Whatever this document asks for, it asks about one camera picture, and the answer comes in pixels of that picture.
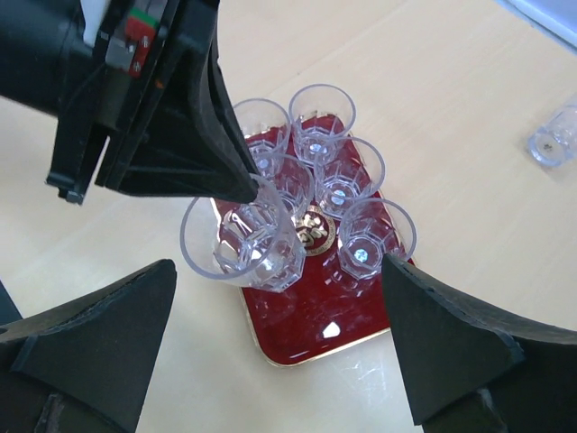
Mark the aluminium frame rail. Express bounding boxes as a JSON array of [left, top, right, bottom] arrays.
[[497, 0, 577, 54]]

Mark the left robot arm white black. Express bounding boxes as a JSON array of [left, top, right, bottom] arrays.
[[1, 1, 257, 204]]

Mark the red lacquer tray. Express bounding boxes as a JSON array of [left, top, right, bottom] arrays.
[[209, 115, 418, 369]]

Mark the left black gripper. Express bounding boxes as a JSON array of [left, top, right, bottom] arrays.
[[47, 1, 256, 204]]

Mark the clear glass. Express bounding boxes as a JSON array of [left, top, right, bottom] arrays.
[[288, 83, 357, 166], [337, 198, 417, 280], [313, 136, 386, 219], [179, 175, 307, 293], [234, 98, 291, 177], [527, 95, 576, 167], [255, 152, 314, 224]]

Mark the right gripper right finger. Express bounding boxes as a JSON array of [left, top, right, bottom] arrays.
[[382, 255, 576, 432]]

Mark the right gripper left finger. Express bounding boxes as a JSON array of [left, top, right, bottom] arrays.
[[1, 259, 177, 432]]

